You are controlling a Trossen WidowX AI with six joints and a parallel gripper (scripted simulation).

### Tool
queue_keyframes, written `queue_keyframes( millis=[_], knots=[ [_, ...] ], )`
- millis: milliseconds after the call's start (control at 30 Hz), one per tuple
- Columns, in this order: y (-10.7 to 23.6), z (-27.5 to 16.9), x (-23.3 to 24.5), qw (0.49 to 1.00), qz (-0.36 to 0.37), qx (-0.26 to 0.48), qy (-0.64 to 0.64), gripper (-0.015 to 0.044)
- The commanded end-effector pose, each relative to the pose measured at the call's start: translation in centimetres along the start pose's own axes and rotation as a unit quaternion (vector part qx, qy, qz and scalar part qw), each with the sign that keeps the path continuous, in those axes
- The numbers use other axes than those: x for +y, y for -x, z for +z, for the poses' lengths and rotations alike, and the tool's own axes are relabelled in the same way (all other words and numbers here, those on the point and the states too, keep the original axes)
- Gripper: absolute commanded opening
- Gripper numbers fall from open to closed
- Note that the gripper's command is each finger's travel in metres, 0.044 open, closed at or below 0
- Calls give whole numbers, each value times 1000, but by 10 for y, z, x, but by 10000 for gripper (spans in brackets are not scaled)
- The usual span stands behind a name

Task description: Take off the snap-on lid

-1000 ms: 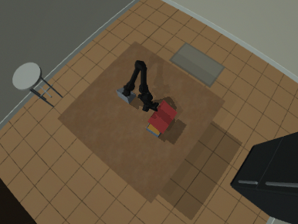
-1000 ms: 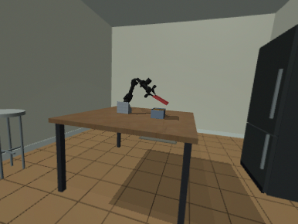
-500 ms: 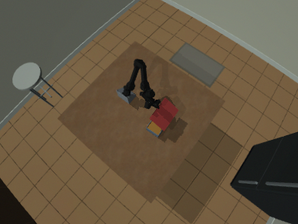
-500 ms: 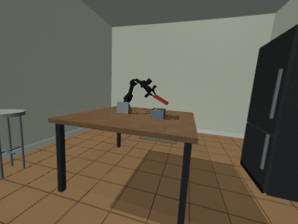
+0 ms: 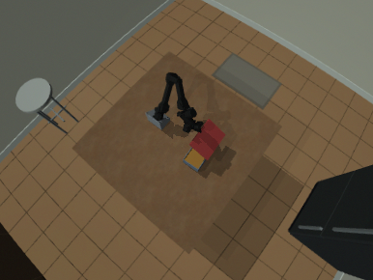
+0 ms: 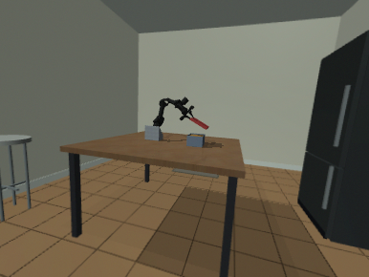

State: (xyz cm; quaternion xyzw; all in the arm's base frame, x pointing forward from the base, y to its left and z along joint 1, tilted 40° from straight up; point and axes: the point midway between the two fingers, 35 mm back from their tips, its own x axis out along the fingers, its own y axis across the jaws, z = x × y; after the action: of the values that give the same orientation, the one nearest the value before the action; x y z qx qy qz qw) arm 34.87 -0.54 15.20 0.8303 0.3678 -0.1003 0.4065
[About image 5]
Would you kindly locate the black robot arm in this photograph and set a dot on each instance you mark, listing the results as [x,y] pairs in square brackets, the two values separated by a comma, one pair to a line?
[172,78]

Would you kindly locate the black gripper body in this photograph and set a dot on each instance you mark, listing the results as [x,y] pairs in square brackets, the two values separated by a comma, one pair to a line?
[196,125]

